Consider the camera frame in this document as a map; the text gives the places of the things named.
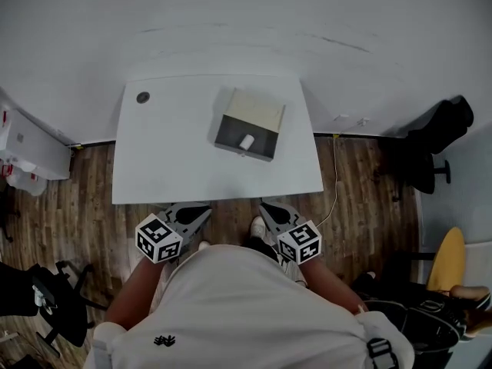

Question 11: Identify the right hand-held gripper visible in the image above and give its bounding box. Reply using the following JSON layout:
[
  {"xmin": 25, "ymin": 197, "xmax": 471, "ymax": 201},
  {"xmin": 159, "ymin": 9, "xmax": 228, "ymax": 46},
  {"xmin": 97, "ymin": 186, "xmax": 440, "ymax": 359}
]
[{"xmin": 258, "ymin": 201, "xmax": 324, "ymax": 266}]

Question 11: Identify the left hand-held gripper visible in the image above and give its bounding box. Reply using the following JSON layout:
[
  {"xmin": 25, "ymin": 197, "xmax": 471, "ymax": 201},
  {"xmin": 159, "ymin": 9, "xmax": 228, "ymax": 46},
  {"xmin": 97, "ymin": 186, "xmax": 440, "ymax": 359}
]
[{"xmin": 135, "ymin": 201, "xmax": 213, "ymax": 265}]

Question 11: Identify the grey box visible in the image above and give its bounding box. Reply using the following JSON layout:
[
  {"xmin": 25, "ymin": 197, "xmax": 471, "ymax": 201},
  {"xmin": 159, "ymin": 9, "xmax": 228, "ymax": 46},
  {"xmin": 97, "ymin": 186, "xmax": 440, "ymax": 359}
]
[{"xmin": 208, "ymin": 86, "xmax": 288, "ymax": 164}]

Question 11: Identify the person's right forearm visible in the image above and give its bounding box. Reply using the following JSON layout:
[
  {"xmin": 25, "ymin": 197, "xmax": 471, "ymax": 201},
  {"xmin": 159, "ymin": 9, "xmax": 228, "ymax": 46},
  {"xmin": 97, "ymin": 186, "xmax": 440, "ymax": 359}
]
[{"xmin": 301, "ymin": 257, "xmax": 371, "ymax": 317}]

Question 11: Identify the person's left forearm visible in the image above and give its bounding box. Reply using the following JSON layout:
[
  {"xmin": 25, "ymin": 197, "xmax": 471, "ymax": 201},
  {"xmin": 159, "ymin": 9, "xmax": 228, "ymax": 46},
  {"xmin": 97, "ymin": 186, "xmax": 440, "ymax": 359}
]
[{"xmin": 105, "ymin": 257, "xmax": 175, "ymax": 331}]

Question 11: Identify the person's right white shoe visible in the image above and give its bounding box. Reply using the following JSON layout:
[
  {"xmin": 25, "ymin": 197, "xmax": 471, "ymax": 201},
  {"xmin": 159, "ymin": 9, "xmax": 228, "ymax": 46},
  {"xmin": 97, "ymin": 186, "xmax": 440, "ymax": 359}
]
[{"xmin": 250, "ymin": 215, "xmax": 268, "ymax": 241}]

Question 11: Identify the person's black trouser leg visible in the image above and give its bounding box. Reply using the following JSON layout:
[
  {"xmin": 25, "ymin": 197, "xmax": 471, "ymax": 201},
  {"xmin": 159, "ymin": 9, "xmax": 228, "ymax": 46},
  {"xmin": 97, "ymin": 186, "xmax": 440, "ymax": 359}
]
[{"xmin": 241, "ymin": 235, "xmax": 281, "ymax": 264}]

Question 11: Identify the white table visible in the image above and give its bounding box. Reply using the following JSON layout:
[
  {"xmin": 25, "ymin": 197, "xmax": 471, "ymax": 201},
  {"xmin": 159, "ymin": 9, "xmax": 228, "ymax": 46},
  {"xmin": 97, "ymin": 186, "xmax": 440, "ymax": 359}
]
[{"xmin": 111, "ymin": 74, "xmax": 325, "ymax": 206}]

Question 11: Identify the person's white shirt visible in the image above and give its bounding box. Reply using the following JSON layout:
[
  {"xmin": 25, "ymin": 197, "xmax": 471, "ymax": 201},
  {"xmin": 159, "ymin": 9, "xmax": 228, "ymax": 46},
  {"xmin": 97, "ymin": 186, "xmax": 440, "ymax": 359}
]
[{"xmin": 81, "ymin": 243, "xmax": 417, "ymax": 369}]

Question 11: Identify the black mesh office chair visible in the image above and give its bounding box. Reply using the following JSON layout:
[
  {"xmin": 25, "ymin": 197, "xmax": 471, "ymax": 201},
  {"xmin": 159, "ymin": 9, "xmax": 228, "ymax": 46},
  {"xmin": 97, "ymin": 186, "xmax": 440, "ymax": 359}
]
[{"xmin": 0, "ymin": 258, "xmax": 109, "ymax": 357}]

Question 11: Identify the yellow round board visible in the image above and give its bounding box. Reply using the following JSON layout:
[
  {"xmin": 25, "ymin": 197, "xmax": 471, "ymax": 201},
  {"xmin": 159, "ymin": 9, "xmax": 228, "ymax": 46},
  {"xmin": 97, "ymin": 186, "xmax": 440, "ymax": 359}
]
[{"xmin": 426, "ymin": 226, "xmax": 467, "ymax": 292}]

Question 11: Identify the white plastic bag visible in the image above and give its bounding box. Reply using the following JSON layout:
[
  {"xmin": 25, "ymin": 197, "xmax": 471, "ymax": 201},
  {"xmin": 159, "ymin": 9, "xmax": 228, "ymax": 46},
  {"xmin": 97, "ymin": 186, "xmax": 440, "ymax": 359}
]
[{"xmin": 0, "ymin": 155, "xmax": 50, "ymax": 198}]

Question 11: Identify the white cabinet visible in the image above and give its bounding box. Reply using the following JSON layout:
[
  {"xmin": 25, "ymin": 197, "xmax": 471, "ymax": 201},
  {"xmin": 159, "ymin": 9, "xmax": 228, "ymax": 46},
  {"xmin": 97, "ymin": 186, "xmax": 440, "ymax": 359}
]
[{"xmin": 0, "ymin": 105, "xmax": 73, "ymax": 181}]

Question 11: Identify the white cable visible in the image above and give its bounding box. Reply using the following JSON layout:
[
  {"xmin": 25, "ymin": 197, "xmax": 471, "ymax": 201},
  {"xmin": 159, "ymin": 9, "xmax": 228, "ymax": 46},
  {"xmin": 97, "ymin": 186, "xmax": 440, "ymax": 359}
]
[{"xmin": 314, "ymin": 134, "xmax": 342, "ymax": 229}]

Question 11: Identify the grey harness strap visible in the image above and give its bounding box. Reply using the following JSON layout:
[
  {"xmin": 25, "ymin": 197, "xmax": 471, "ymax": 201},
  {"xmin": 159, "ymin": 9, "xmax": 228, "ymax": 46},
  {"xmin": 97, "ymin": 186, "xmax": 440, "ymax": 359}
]
[
  {"xmin": 91, "ymin": 337, "xmax": 109, "ymax": 369},
  {"xmin": 366, "ymin": 337, "xmax": 401, "ymax": 369}
]

